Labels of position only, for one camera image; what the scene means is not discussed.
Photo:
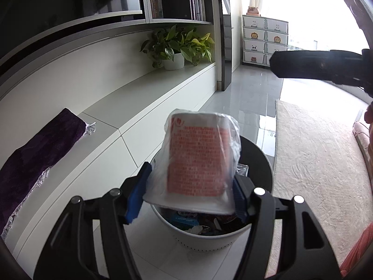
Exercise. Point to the white animal print drawer cabinet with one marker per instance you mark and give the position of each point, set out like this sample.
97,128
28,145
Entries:
256,40

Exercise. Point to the orange clothing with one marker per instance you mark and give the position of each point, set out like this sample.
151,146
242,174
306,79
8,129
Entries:
357,256

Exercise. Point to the green leafy plant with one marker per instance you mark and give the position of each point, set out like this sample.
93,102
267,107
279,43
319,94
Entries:
177,42

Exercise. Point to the round grey white bin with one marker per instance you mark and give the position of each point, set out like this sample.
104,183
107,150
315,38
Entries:
204,239

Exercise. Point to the purple cloth with silver fringe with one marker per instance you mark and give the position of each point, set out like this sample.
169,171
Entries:
38,157

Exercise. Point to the white crumpled paper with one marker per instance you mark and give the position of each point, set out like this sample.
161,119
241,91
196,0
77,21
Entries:
195,229

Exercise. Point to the red packet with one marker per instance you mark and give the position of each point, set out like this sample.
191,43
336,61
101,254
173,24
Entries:
198,157

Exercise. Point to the white low cabinet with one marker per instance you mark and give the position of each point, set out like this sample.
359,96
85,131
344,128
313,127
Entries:
151,93

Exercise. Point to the books with pale spines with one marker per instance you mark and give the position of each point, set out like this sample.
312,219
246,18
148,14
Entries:
156,4

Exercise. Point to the blue tissue packet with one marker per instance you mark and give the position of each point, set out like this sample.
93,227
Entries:
183,218

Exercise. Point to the pink toy on cabinet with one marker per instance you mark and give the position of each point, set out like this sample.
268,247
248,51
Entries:
253,11

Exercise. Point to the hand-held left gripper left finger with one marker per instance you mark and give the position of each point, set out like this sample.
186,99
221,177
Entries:
137,198

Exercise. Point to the books with grey spines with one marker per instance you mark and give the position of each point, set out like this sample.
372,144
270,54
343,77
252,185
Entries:
199,8

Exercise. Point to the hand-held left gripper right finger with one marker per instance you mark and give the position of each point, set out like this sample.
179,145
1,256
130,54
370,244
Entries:
240,201

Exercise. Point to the white plant pot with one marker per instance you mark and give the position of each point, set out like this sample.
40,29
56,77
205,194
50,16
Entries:
174,61

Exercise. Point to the beige rug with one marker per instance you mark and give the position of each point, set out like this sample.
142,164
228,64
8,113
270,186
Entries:
314,180

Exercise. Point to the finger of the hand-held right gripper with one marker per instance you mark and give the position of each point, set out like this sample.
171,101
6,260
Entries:
306,64

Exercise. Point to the pink sofa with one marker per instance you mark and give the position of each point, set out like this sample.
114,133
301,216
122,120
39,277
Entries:
362,137

